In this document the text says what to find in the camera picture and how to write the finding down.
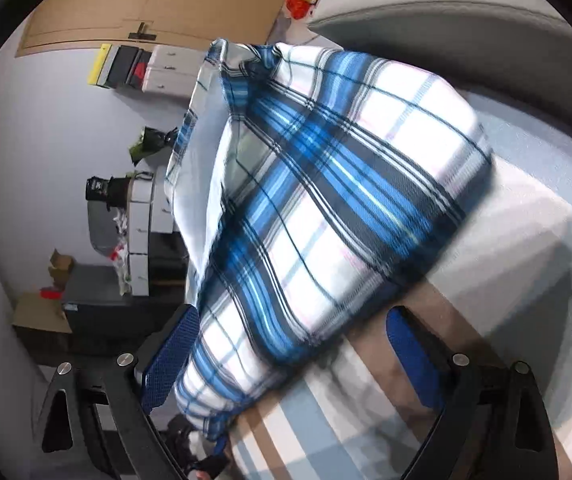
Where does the black red shoebox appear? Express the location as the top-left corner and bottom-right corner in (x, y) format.
(103, 46), (151, 90)

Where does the yellow lid shoebox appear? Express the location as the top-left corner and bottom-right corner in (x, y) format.
(87, 44), (112, 86)

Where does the white drawer desk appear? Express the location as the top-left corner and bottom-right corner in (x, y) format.
(126, 167), (188, 297)

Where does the orange plastic bag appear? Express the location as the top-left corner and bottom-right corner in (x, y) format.
(285, 0), (311, 20)

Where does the checkered brown blue bedsheet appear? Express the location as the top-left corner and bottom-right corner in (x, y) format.
(231, 94), (572, 479)

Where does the black refrigerator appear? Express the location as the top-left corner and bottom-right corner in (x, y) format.
(61, 264), (184, 338)

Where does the grey storage box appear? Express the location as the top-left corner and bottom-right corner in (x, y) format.
(310, 0), (572, 130)

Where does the white upright suitcase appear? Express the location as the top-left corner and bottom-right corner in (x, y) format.
(141, 44), (205, 98)

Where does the grey mirror headboard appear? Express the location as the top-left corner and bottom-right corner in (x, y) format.
(87, 202), (127, 261)

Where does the wooden door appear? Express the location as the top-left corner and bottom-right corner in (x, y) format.
(16, 0), (284, 55)

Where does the blue white plaid shirt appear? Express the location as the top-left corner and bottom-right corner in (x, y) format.
(164, 39), (492, 440)

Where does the dark flower bouquet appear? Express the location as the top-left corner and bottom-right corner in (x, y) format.
(128, 127), (179, 166)

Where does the open cardboard box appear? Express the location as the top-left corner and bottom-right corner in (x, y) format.
(48, 249), (75, 289)

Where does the black gift bag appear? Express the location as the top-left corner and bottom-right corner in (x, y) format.
(85, 177), (130, 209)

